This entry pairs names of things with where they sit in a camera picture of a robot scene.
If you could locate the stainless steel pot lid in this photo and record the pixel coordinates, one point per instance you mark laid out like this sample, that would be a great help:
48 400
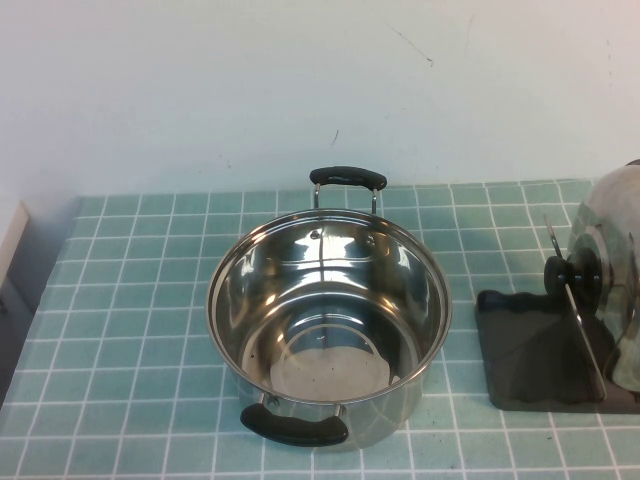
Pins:
605 225

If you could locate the beige board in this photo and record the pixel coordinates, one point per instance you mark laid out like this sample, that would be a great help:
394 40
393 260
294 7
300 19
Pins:
12 235

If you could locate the green checked tablecloth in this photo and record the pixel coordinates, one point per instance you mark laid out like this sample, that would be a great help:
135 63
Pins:
125 300

